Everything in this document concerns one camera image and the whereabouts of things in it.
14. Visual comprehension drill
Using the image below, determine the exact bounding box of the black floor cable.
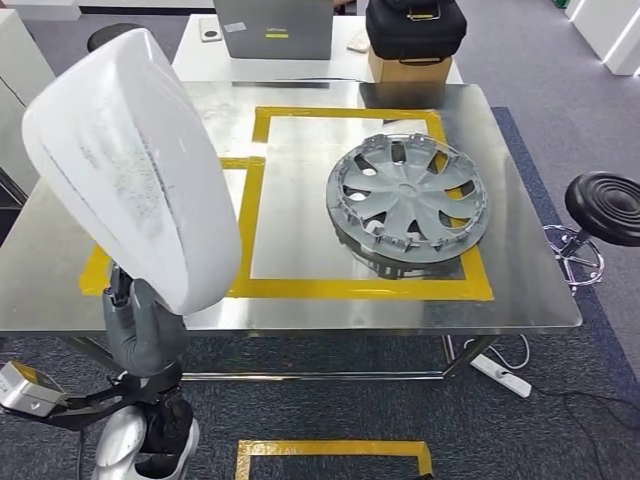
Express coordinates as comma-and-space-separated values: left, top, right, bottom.
532, 384, 640, 480

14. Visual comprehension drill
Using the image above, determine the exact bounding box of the white floor cable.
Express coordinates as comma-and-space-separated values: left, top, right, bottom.
462, 333, 531, 372

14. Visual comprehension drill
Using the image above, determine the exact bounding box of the white remote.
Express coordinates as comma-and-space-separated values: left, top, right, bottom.
346, 29, 371, 54

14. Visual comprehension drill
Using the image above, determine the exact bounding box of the black bag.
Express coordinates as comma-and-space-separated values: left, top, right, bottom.
365, 0, 469, 62

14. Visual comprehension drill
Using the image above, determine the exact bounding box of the brown cardboard box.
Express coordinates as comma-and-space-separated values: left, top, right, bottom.
368, 49, 454, 85

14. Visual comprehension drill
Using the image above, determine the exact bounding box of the white desk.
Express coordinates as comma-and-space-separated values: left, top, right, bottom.
172, 14, 463, 85

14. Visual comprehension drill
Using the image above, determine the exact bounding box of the white cabinet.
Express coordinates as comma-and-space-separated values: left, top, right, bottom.
0, 9, 56, 197

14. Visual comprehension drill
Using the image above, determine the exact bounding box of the yellow workbench tape frame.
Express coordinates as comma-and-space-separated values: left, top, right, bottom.
78, 105, 495, 303

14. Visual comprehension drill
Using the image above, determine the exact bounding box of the white partition block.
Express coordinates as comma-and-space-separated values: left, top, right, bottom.
565, 0, 640, 77

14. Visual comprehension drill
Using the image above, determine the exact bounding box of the white curved plastic part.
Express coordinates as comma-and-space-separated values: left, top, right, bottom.
21, 27, 242, 317

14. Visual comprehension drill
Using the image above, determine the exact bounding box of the white power strip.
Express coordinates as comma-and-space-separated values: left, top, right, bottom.
469, 352, 533, 400

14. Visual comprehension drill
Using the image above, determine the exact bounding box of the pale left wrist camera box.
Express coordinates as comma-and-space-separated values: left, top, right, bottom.
0, 360, 69, 419

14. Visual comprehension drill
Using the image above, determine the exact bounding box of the grey wheel hubcap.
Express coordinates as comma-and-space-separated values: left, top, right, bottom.
325, 132, 491, 280

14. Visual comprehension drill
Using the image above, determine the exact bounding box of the black round stool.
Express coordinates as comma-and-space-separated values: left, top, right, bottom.
543, 170, 640, 296
87, 23, 143, 53

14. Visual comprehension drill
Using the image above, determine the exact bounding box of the small white device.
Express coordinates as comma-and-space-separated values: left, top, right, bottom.
198, 16, 223, 43

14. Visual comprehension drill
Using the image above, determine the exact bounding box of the grey laptop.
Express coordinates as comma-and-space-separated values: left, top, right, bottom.
213, 0, 334, 61

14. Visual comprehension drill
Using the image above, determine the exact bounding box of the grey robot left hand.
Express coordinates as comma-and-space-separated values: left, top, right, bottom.
102, 268, 190, 379

